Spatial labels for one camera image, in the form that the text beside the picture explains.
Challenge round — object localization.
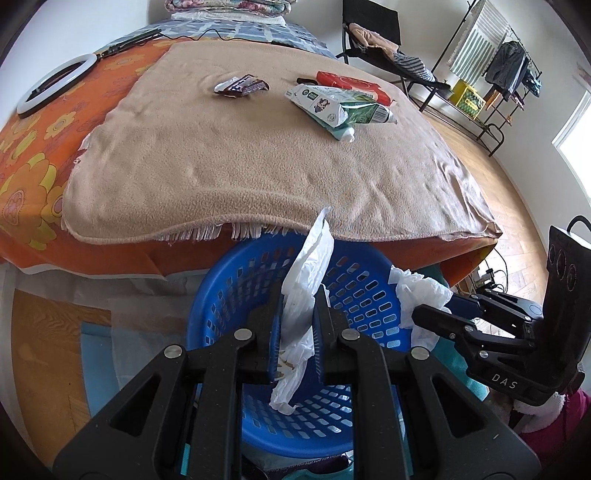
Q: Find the blue plaid bedsheet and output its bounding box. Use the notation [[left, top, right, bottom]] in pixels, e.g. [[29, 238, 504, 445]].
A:
[[152, 16, 340, 58]]

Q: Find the window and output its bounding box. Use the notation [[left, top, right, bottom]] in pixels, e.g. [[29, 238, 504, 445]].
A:
[[551, 88, 591, 185]]

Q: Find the black folding chair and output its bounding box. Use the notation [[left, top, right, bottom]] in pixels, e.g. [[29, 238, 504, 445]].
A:
[[336, 0, 455, 114]]

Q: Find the white tissue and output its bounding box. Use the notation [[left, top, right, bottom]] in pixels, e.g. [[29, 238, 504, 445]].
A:
[[389, 265, 453, 352]]

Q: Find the teal mat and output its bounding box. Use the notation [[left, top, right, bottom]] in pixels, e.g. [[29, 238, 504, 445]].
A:
[[427, 263, 490, 402]]

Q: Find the clear plastic sheet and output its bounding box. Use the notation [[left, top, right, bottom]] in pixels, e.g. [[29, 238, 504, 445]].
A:
[[0, 265, 204, 416]]

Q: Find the striped garment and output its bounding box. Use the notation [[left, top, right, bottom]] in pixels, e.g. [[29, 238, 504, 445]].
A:
[[392, 52, 437, 84]]

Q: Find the white ring light with stand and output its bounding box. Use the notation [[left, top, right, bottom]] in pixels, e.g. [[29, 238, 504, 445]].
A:
[[17, 28, 162, 116]]

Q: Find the dark hanging jacket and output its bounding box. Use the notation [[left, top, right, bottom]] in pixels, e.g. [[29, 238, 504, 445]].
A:
[[485, 41, 529, 88]]

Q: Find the beige fleece blanket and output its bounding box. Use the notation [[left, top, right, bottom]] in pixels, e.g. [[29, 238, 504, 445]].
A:
[[62, 41, 503, 243]]

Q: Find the black cable with remote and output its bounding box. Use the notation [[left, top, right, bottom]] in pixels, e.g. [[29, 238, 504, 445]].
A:
[[161, 28, 296, 48]]

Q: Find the black floor cable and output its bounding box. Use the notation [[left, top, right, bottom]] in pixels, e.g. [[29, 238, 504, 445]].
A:
[[482, 244, 509, 292]]

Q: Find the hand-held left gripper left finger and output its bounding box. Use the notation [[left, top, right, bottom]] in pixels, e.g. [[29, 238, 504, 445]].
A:
[[52, 281, 284, 480]]

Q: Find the pink white fleece garment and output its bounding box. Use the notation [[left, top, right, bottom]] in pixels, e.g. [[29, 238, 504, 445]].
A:
[[489, 388, 591, 467]]

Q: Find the yellow crate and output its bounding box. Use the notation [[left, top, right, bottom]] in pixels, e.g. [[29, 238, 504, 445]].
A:
[[451, 79, 485, 118]]

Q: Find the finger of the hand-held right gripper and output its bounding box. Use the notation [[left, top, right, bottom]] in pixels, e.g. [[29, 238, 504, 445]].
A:
[[450, 293, 546, 340], [412, 305, 532, 365]]

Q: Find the folded floral quilt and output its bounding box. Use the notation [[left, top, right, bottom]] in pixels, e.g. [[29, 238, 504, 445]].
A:
[[165, 0, 294, 14]]

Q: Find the white folded cloth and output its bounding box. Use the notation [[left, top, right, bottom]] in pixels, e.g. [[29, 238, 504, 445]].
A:
[[172, 11, 284, 28]]

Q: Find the green striped towel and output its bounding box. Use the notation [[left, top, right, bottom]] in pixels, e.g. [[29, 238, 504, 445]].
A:
[[450, 0, 513, 84]]

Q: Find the brown snack wrapper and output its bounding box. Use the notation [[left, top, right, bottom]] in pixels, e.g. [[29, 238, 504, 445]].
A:
[[213, 74, 270, 99]]

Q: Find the tan garment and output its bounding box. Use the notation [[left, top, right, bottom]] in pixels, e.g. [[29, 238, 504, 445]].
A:
[[348, 23, 400, 58]]

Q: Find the green white plastic packet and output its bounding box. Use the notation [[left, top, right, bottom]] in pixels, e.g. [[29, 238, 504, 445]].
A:
[[323, 87, 398, 125]]

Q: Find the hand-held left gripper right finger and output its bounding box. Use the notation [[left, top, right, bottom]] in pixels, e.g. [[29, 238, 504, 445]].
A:
[[313, 284, 542, 480]]

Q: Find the black clothes rack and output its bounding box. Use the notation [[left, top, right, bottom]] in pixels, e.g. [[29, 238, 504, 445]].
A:
[[418, 0, 541, 155]]

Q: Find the blue plastic basket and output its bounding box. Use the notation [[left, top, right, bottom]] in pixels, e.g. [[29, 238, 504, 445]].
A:
[[187, 233, 444, 460]]

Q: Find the orange floral bedsheet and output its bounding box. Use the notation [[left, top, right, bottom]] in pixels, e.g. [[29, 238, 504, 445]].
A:
[[0, 34, 499, 287]]

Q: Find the red packet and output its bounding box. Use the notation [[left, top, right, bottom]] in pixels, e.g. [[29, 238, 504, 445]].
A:
[[316, 71, 392, 106]]

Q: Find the white plastic bag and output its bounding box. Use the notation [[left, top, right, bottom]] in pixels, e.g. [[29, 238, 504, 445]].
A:
[[270, 208, 335, 414]]

